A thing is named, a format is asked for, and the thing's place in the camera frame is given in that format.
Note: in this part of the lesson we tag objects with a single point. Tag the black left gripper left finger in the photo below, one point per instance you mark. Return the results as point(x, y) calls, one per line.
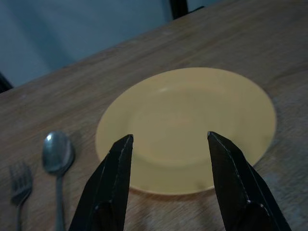
point(108, 187)

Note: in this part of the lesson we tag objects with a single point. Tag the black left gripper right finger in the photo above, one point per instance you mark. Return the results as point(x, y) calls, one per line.
point(237, 190)

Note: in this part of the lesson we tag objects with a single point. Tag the silver metal spoon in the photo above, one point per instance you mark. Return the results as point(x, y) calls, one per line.
point(57, 154)

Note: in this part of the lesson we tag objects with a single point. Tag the yellow round plate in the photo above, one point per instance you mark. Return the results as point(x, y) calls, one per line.
point(187, 120)

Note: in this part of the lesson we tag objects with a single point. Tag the silver metal fork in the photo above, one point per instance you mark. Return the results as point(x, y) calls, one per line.
point(21, 185)

